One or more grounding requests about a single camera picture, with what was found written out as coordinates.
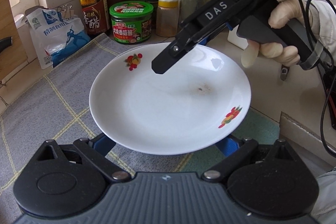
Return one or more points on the grey teal checked dish towel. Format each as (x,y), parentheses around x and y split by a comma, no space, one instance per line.
(52,108)

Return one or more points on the person's white jacket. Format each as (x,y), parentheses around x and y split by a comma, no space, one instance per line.
(326,197)

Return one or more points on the white plate fruit print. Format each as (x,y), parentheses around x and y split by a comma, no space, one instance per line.
(125,52)
(162,108)

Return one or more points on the person's right hand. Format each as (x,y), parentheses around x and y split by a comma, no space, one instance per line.
(288,11)

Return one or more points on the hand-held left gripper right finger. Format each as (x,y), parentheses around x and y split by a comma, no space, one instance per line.
(228,146)

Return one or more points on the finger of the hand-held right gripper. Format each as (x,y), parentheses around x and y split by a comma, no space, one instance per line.
(168,58)

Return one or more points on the yellow lidded spice jar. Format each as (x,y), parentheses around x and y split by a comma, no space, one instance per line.
(166,22)

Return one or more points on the black phone red case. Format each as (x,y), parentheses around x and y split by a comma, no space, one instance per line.
(332,82)

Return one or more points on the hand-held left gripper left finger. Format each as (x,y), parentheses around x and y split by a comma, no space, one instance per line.
(101,145)

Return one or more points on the green lidded sauce jar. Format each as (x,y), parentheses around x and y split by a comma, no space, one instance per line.
(131,27)

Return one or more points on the white blue salt bag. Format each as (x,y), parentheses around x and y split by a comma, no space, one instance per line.
(60,37)

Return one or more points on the white plastic box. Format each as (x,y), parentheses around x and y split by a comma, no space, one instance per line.
(233,40)

